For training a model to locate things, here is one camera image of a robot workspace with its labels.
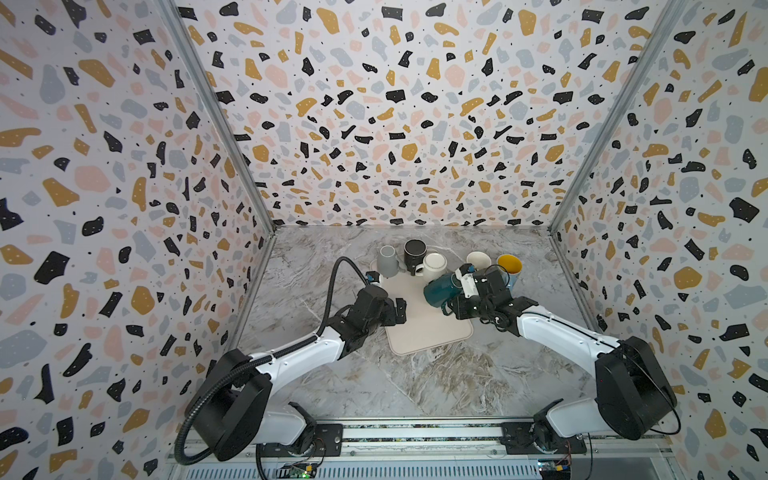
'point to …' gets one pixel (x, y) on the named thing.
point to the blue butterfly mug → (510, 266)
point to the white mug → (433, 266)
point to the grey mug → (387, 265)
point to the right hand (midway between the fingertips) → (451, 302)
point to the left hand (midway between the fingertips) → (397, 303)
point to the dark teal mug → (439, 291)
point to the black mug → (414, 250)
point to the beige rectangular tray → (425, 326)
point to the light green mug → (479, 260)
